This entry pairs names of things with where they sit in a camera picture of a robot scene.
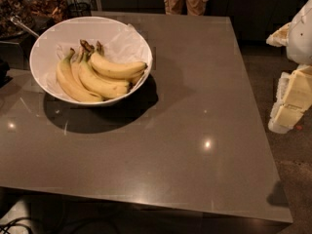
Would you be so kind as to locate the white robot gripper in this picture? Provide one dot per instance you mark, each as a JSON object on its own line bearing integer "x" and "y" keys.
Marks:
{"x": 301, "y": 36}

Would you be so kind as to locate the yellow banana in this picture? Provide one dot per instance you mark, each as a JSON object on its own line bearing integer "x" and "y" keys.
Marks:
{"x": 94, "y": 83}
{"x": 67, "y": 82}
{"x": 112, "y": 69}
{"x": 75, "y": 66}

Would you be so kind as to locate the white paper bowl liner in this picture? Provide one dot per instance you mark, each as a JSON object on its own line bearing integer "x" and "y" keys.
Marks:
{"x": 121, "y": 44}

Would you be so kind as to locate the white round bowl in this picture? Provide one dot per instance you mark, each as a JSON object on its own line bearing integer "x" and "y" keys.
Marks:
{"x": 37, "y": 65}

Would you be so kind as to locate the glass jar of snacks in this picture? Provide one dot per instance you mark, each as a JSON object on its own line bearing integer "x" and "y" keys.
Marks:
{"x": 14, "y": 8}

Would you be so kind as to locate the metal spoon handle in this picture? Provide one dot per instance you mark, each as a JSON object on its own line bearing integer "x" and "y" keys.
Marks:
{"x": 17, "y": 21}

